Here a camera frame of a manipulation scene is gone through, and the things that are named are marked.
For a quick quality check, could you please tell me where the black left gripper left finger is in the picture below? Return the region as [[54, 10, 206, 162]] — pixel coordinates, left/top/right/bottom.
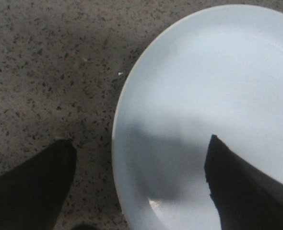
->
[[0, 139, 77, 230]]

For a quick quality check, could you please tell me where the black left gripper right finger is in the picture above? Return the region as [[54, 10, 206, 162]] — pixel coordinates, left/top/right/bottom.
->
[[204, 135, 283, 230]]

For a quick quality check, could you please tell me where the white round plate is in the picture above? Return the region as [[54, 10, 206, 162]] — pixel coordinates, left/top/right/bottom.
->
[[112, 4, 283, 230]]

